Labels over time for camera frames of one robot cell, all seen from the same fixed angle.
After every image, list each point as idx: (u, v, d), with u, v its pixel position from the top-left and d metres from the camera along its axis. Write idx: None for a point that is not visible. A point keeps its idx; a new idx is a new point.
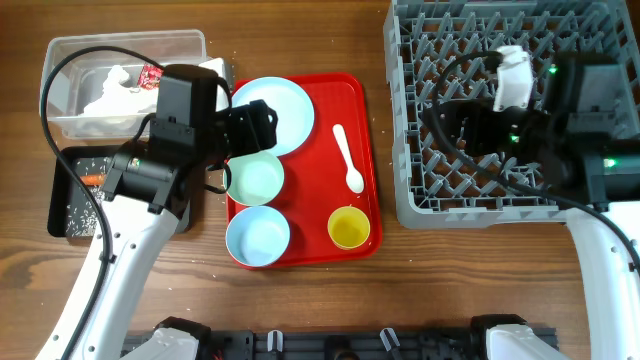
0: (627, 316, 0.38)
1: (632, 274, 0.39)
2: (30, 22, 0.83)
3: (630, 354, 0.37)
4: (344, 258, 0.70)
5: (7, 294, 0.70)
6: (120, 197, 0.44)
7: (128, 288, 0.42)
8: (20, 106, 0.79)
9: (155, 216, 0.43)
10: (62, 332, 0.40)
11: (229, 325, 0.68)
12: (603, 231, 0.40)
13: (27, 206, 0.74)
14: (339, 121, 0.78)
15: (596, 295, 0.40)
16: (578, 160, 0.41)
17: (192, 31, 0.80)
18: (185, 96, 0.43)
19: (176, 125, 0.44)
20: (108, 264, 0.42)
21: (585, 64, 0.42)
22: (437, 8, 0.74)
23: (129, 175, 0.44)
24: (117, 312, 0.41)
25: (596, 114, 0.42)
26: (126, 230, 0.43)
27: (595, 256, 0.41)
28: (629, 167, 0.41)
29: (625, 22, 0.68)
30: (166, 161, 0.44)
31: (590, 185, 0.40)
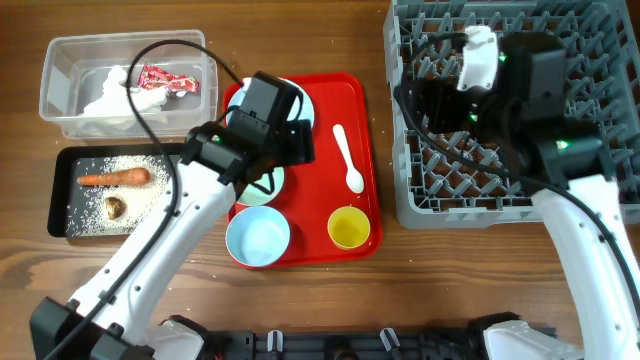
0: (605, 286, 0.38)
1: (604, 244, 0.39)
2: (31, 23, 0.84)
3: (616, 322, 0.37)
4: (344, 258, 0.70)
5: (7, 294, 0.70)
6: (195, 165, 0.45)
7: (182, 244, 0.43)
8: (20, 106, 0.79)
9: (221, 186, 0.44)
10: (114, 267, 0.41)
11: (229, 325, 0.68)
12: (568, 206, 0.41)
13: (27, 206, 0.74)
14: (339, 120, 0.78)
15: (574, 271, 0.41)
16: (534, 148, 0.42)
17: (192, 31, 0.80)
18: (269, 96, 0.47)
19: (255, 119, 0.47)
20: (171, 217, 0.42)
21: (534, 52, 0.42)
22: (437, 8, 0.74)
23: (207, 150, 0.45)
24: (166, 263, 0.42)
25: (547, 99, 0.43)
26: (194, 191, 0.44)
27: (567, 233, 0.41)
28: (578, 150, 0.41)
29: (625, 21, 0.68)
30: (238, 146, 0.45)
31: (549, 173, 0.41)
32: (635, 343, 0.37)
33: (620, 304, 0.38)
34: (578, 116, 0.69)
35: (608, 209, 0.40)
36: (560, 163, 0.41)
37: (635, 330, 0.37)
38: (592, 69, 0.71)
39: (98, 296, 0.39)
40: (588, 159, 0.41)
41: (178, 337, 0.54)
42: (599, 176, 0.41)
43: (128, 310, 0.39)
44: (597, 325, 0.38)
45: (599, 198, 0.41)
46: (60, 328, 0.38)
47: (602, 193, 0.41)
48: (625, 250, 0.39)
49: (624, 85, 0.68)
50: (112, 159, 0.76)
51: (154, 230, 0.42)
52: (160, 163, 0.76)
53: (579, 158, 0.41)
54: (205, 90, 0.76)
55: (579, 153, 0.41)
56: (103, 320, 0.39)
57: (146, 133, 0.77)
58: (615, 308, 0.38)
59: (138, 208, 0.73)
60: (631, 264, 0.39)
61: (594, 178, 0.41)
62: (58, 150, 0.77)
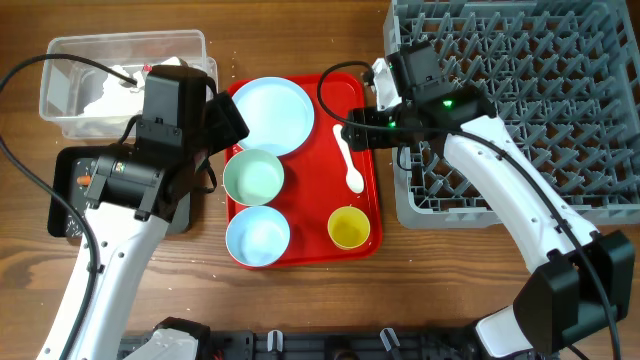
0: (515, 193, 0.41)
1: (502, 162, 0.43)
2: (30, 22, 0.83)
3: (533, 218, 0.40)
4: (344, 258, 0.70)
5: (6, 294, 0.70)
6: (105, 205, 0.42)
7: (118, 299, 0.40)
8: (19, 106, 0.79)
9: (141, 222, 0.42)
10: (54, 345, 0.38)
11: (229, 325, 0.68)
12: (465, 142, 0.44)
13: (27, 206, 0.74)
14: (339, 120, 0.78)
15: (489, 190, 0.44)
16: (432, 118, 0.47)
17: (192, 31, 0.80)
18: (172, 94, 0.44)
19: (163, 126, 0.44)
20: (96, 275, 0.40)
21: (409, 51, 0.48)
22: (437, 8, 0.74)
23: (114, 180, 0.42)
24: (108, 323, 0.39)
25: (431, 82, 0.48)
26: (112, 239, 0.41)
27: (473, 164, 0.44)
28: (461, 108, 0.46)
29: (625, 22, 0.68)
30: (153, 162, 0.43)
31: (442, 122, 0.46)
32: (552, 229, 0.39)
33: (531, 204, 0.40)
34: (578, 116, 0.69)
35: (498, 137, 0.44)
36: (449, 120, 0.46)
37: (549, 219, 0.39)
38: (592, 69, 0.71)
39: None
40: (472, 110, 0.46)
41: (167, 349, 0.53)
42: (483, 118, 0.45)
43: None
44: (521, 230, 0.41)
45: (491, 129, 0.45)
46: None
47: (493, 128, 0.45)
48: (522, 161, 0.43)
49: (624, 85, 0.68)
50: None
51: (81, 298, 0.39)
52: None
53: (459, 120, 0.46)
54: None
55: (461, 110, 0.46)
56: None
57: None
58: (526, 209, 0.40)
59: None
60: (530, 169, 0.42)
61: (481, 120, 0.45)
62: (58, 150, 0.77)
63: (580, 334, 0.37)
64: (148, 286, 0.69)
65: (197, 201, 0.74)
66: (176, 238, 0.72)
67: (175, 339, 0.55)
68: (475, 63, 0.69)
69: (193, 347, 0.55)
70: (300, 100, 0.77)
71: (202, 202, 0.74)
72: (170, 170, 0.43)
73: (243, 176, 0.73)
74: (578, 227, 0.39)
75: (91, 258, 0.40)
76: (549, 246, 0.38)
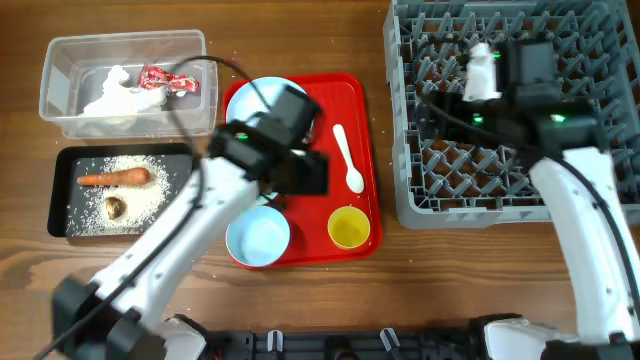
0: (600, 253, 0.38)
1: (596, 211, 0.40)
2: (30, 23, 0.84)
3: (608, 286, 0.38)
4: (344, 258, 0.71)
5: (6, 294, 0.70)
6: (219, 161, 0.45)
7: (197, 241, 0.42)
8: (20, 106, 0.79)
9: (246, 183, 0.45)
10: (137, 253, 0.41)
11: (230, 325, 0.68)
12: (563, 174, 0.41)
13: (27, 206, 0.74)
14: (339, 121, 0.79)
15: (566, 235, 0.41)
16: (531, 121, 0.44)
17: (192, 31, 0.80)
18: (296, 105, 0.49)
19: (280, 126, 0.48)
20: (194, 209, 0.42)
21: (523, 45, 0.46)
22: (437, 8, 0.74)
23: (233, 146, 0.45)
24: (182, 260, 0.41)
25: (539, 85, 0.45)
26: (219, 187, 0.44)
27: (560, 199, 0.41)
28: (574, 124, 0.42)
29: (625, 22, 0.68)
30: (268, 147, 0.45)
31: (544, 138, 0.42)
32: (625, 308, 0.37)
33: (613, 269, 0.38)
34: None
35: (601, 179, 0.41)
36: (553, 137, 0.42)
37: (625, 296, 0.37)
38: (592, 69, 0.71)
39: (120, 279, 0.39)
40: (581, 136, 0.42)
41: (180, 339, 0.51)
42: (590, 150, 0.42)
43: (147, 295, 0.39)
44: (588, 292, 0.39)
45: (592, 166, 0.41)
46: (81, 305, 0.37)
47: (596, 165, 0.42)
48: (617, 216, 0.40)
49: (624, 85, 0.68)
50: (112, 159, 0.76)
51: (173, 224, 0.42)
52: (160, 163, 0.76)
53: (567, 138, 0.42)
54: (206, 90, 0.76)
55: (574, 129, 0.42)
56: (124, 303, 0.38)
57: (146, 133, 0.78)
58: (609, 275, 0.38)
59: (138, 208, 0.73)
60: (623, 229, 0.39)
61: (587, 151, 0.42)
62: (58, 150, 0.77)
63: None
64: None
65: None
66: None
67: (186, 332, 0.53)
68: None
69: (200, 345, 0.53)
70: None
71: None
72: (271, 156, 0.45)
73: None
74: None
75: (195, 193, 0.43)
76: (616, 326, 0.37)
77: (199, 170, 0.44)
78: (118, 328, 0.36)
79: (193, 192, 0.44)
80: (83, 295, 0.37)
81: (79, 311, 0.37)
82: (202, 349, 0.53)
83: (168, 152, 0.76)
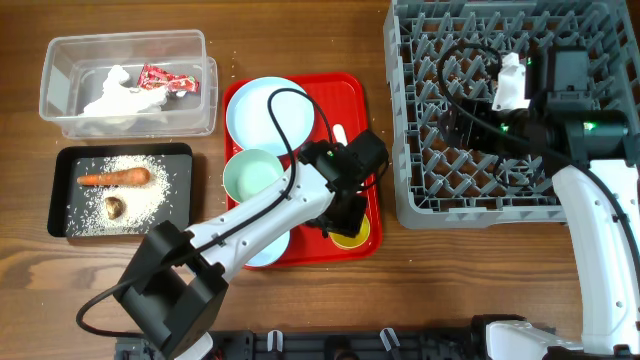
0: (615, 267, 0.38)
1: (616, 225, 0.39)
2: (30, 23, 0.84)
3: (618, 299, 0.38)
4: (344, 258, 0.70)
5: (7, 294, 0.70)
6: (307, 168, 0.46)
7: (278, 228, 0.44)
8: (19, 106, 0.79)
9: (327, 193, 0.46)
10: (230, 218, 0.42)
11: (230, 325, 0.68)
12: (586, 186, 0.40)
13: (27, 206, 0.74)
14: (339, 121, 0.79)
15: (582, 245, 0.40)
16: (560, 124, 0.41)
17: (192, 31, 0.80)
18: (370, 145, 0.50)
19: (357, 158, 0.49)
20: (283, 198, 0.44)
21: (563, 51, 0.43)
22: (437, 8, 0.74)
23: (317, 160, 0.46)
24: (261, 241, 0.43)
25: (571, 93, 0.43)
26: (305, 187, 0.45)
27: (580, 207, 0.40)
28: (606, 134, 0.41)
29: (625, 21, 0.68)
30: (347, 169, 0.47)
31: (573, 144, 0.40)
32: (634, 324, 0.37)
33: (626, 285, 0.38)
34: None
35: (625, 192, 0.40)
36: (583, 144, 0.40)
37: (635, 309, 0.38)
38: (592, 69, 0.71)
39: (212, 235, 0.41)
40: (610, 148, 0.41)
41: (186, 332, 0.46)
42: (617, 161, 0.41)
43: (231, 259, 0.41)
44: (597, 304, 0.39)
45: (615, 177, 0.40)
46: (173, 250, 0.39)
47: (620, 176, 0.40)
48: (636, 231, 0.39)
49: (624, 85, 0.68)
50: (112, 159, 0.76)
51: (263, 203, 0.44)
52: (160, 163, 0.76)
53: (595, 147, 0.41)
54: (206, 90, 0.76)
55: (604, 138, 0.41)
56: (210, 256, 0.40)
57: (146, 133, 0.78)
58: (622, 292, 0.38)
59: (138, 208, 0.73)
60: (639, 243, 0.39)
61: (615, 163, 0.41)
62: (58, 150, 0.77)
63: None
64: None
65: (197, 201, 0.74)
66: None
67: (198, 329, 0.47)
68: (475, 63, 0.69)
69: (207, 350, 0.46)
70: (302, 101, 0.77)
71: (203, 202, 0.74)
72: (346, 180, 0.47)
73: (243, 175, 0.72)
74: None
75: (287, 185, 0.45)
76: (623, 341, 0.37)
77: (294, 167, 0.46)
78: (201, 279, 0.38)
79: (285, 183, 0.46)
80: (181, 239, 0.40)
81: (169, 253, 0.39)
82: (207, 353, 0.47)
83: (168, 152, 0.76)
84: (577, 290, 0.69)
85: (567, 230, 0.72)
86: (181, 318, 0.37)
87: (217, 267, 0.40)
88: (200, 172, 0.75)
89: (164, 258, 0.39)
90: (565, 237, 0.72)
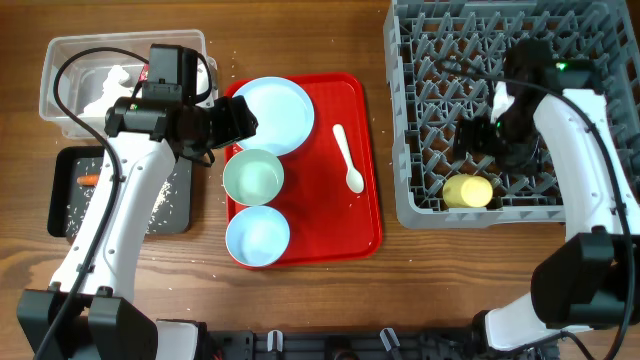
0: (589, 169, 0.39)
1: (588, 134, 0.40)
2: (31, 22, 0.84)
3: (593, 191, 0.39)
4: (344, 258, 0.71)
5: (7, 294, 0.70)
6: (123, 135, 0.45)
7: (137, 209, 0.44)
8: (20, 106, 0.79)
9: (155, 144, 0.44)
10: (82, 243, 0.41)
11: (230, 325, 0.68)
12: (561, 106, 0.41)
13: (28, 206, 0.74)
14: (339, 121, 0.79)
15: (560, 160, 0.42)
16: (534, 67, 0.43)
17: (192, 31, 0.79)
18: (172, 61, 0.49)
19: (165, 85, 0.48)
20: (118, 184, 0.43)
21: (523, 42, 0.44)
22: (437, 8, 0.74)
23: (129, 118, 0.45)
24: (129, 228, 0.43)
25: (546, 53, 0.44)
26: (131, 156, 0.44)
27: (555, 126, 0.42)
28: (570, 74, 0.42)
29: (625, 21, 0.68)
30: (160, 105, 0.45)
31: (547, 81, 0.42)
32: (608, 210, 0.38)
33: (599, 180, 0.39)
34: None
35: (595, 110, 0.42)
36: (556, 81, 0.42)
37: (608, 200, 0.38)
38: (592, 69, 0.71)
39: (77, 270, 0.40)
40: (581, 82, 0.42)
41: (174, 335, 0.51)
42: (588, 91, 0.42)
43: (110, 273, 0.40)
44: (576, 202, 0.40)
45: (588, 101, 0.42)
46: (50, 309, 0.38)
47: (593, 102, 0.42)
48: (607, 139, 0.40)
49: (624, 85, 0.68)
50: None
51: (105, 201, 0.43)
52: None
53: (570, 87, 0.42)
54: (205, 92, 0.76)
55: (571, 75, 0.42)
56: (89, 288, 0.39)
57: None
58: (595, 182, 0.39)
59: None
60: (611, 147, 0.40)
61: (586, 90, 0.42)
62: (57, 150, 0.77)
63: (588, 318, 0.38)
64: (148, 286, 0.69)
65: (197, 202, 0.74)
66: (176, 238, 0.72)
67: (175, 324, 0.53)
68: (476, 63, 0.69)
69: (194, 333, 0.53)
70: (298, 98, 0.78)
71: (202, 202, 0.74)
72: (173, 112, 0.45)
73: (243, 175, 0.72)
74: (632, 215, 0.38)
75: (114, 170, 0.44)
76: (599, 222, 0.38)
77: (107, 148, 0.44)
78: (91, 311, 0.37)
79: (110, 167, 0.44)
80: (50, 298, 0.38)
81: (50, 315, 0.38)
82: (196, 333, 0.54)
83: None
84: None
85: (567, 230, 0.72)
86: (111, 347, 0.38)
87: (104, 292, 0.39)
88: (200, 172, 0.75)
89: (49, 315, 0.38)
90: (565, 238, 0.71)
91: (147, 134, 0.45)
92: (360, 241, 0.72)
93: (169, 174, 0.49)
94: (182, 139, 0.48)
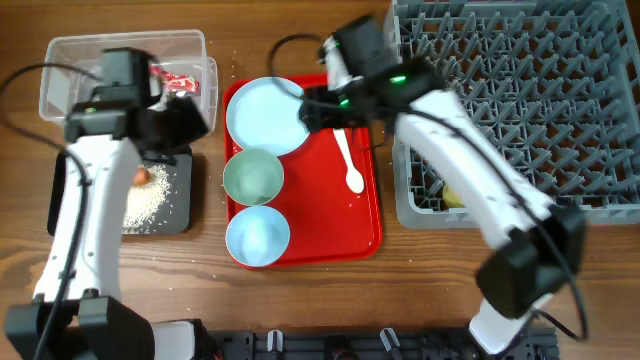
0: (474, 176, 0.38)
1: (458, 141, 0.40)
2: (31, 22, 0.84)
3: (487, 196, 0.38)
4: (344, 258, 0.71)
5: (7, 294, 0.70)
6: (85, 140, 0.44)
7: (110, 208, 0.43)
8: (20, 106, 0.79)
9: (118, 142, 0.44)
10: (60, 252, 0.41)
11: (230, 325, 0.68)
12: (418, 121, 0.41)
13: (28, 206, 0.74)
14: None
15: (448, 175, 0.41)
16: (379, 93, 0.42)
17: (192, 31, 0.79)
18: (122, 60, 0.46)
19: (118, 86, 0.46)
20: (86, 187, 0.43)
21: (352, 27, 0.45)
22: (437, 8, 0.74)
23: (86, 122, 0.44)
24: (103, 230, 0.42)
25: (378, 58, 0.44)
26: (95, 159, 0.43)
27: (425, 144, 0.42)
28: (415, 82, 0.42)
29: (625, 22, 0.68)
30: (116, 104, 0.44)
31: (394, 101, 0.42)
32: (511, 208, 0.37)
33: (488, 183, 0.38)
34: (578, 116, 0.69)
35: (448, 112, 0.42)
36: (402, 99, 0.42)
37: (507, 198, 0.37)
38: (592, 69, 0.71)
39: (59, 277, 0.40)
40: (424, 85, 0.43)
41: (174, 335, 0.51)
42: (434, 93, 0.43)
43: (92, 275, 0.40)
44: (482, 212, 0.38)
45: (439, 106, 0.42)
46: (37, 321, 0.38)
47: (444, 104, 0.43)
48: (477, 140, 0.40)
49: (624, 85, 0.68)
50: None
51: (75, 208, 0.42)
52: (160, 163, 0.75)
53: (411, 96, 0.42)
54: (206, 90, 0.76)
55: (415, 84, 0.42)
56: (74, 293, 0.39)
57: None
58: (484, 185, 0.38)
59: (138, 208, 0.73)
60: (486, 149, 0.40)
61: (434, 94, 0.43)
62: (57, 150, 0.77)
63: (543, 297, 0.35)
64: (148, 286, 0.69)
65: (197, 201, 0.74)
66: (176, 238, 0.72)
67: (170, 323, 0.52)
68: (475, 63, 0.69)
69: (190, 332, 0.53)
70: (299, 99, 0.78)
71: (202, 202, 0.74)
72: (130, 110, 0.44)
73: (242, 174, 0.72)
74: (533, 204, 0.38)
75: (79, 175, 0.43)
76: (508, 223, 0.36)
77: (69, 155, 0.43)
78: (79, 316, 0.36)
79: (75, 172, 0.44)
80: (35, 309, 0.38)
81: (38, 326, 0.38)
82: (193, 328, 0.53)
83: None
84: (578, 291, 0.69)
85: None
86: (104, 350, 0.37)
87: (89, 292, 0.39)
88: (200, 172, 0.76)
89: (36, 328, 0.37)
90: None
91: (108, 135, 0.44)
92: (360, 241, 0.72)
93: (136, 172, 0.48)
94: (146, 136, 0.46)
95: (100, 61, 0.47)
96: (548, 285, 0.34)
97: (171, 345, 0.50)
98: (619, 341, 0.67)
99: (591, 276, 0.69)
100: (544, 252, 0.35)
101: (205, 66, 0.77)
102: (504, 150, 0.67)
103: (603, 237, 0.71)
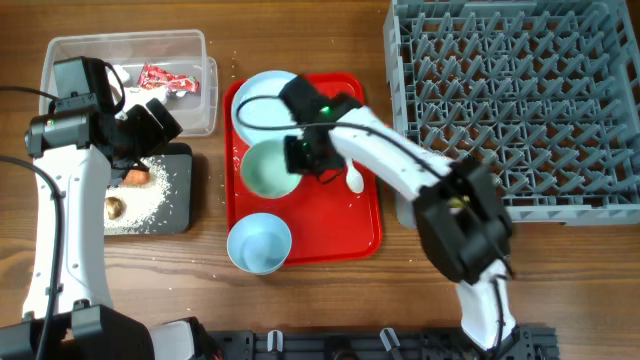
0: (385, 157, 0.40)
1: (372, 136, 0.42)
2: (30, 22, 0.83)
3: (398, 169, 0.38)
4: (344, 259, 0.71)
5: (6, 294, 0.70)
6: (48, 153, 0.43)
7: (88, 219, 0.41)
8: (20, 106, 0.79)
9: (85, 151, 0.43)
10: (43, 268, 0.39)
11: (230, 324, 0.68)
12: (343, 132, 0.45)
13: (28, 206, 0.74)
14: None
15: (374, 168, 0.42)
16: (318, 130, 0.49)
17: (192, 31, 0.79)
18: (77, 70, 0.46)
19: (78, 97, 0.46)
20: (60, 200, 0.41)
21: (287, 85, 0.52)
22: (437, 8, 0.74)
23: (48, 136, 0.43)
24: (86, 240, 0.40)
25: (311, 103, 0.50)
26: (64, 170, 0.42)
27: (354, 149, 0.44)
28: (337, 109, 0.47)
29: (625, 22, 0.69)
30: (77, 113, 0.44)
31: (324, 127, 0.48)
32: (420, 172, 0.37)
33: (396, 158, 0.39)
34: (578, 116, 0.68)
35: (366, 119, 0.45)
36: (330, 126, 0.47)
37: (414, 166, 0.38)
38: (592, 69, 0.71)
39: (46, 293, 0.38)
40: (345, 108, 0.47)
41: (174, 335, 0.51)
42: (353, 110, 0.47)
43: (81, 285, 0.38)
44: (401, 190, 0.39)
45: (361, 116, 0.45)
46: (30, 338, 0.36)
47: (363, 114, 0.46)
48: (390, 132, 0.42)
49: (624, 85, 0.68)
50: None
51: (51, 222, 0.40)
52: (160, 163, 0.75)
53: (337, 118, 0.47)
54: (206, 90, 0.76)
55: (336, 110, 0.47)
56: (64, 307, 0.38)
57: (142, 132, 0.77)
58: (394, 162, 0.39)
59: (138, 208, 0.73)
60: (398, 137, 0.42)
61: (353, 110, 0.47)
62: None
63: (477, 256, 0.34)
64: (148, 286, 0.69)
65: (197, 201, 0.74)
66: (176, 238, 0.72)
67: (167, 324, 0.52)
68: (475, 63, 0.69)
69: (188, 329, 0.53)
70: None
71: (203, 202, 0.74)
72: (92, 118, 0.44)
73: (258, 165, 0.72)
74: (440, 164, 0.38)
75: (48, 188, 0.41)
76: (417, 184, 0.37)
77: (34, 169, 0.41)
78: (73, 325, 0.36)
79: (46, 187, 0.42)
80: (27, 328, 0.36)
81: (32, 343, 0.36)
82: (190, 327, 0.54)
83: (168, 152, 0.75)
84: (578, 291, 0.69)
85: (568, 230, 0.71)
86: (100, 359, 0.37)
87: (83, 303, 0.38)
88: (200, 172, 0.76)
89: (31, 347, 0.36)
90: (566, 238, 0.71)
91: (73, 145, 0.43)
92: (360, 241, 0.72)
93: (108, 180, 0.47)
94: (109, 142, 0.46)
95: (55, 74, 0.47)
96: (481, 253, 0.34)
97: (170, 345, 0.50)
98: (620, 341, 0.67)
99: (592, 276, 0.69)
100: (466, 219, 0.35)
101: (205, 66, 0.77)
102: (504, 150, 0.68)
103: (603, 237, 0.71)
